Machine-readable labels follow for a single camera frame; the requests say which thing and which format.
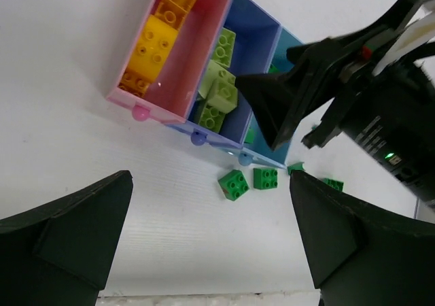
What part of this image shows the pale green lego piece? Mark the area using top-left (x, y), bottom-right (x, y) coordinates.
top-left (206, 78), bottom-right (238, 114)

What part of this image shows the green two-by-two lego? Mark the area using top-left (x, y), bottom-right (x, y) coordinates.
top-left (254, 168), bottom-right (278, 190)

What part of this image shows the small green lego brick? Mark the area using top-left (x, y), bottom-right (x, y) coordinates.
top-left (218, 169), bottom-right (249, 201)

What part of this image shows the lime sloped lego piece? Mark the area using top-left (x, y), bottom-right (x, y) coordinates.
top-left (196, 60), bottom-right (235, 101)

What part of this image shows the pink plastic bin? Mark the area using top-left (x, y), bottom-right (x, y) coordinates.
top-left (107, 0), bottom-right (232, 124)

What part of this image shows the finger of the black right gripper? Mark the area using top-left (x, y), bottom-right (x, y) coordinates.
top-left (235, 38), bottom-right (360, 150)

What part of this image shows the yellow curved lego brick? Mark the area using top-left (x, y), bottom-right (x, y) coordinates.
top-left (118, 69), bottom-right (151, 98)

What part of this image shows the light blue plastic bin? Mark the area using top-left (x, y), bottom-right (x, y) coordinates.
top-left (236, 29), bottom-right (301, 168)

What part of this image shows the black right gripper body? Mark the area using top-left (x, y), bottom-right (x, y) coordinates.
top-left (302, 0), bottom-right (434, 204)

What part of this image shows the green lego plate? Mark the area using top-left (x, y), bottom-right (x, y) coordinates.
top-left (268, 64), bottom-right (281, 73)

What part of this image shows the pale green lego block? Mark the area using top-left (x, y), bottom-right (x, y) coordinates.
top-left (211, 27), bottom-right (236, 69)

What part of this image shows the pale green sloped lego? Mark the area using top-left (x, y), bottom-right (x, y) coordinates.
top-left (194, 101), bottom-right (226, 133)

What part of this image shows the orange round lego piece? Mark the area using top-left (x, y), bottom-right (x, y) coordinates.
top-left (154, 0), bottom-right (197, 31)

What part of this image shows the small green arch lego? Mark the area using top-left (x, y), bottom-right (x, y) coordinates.
top-left (287, 162), bottom-right (305, 175)

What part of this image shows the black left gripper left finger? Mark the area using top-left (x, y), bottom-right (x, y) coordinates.
top-left (1, 170), bottom-right (133, 305)

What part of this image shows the yellow rectangular lego brick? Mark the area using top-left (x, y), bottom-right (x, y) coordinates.
top-left (127, 15), bottom-right (178, 82)

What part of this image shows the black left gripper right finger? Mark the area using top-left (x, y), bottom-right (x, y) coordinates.
top-left (290, 171), bottom-right (434, 305)

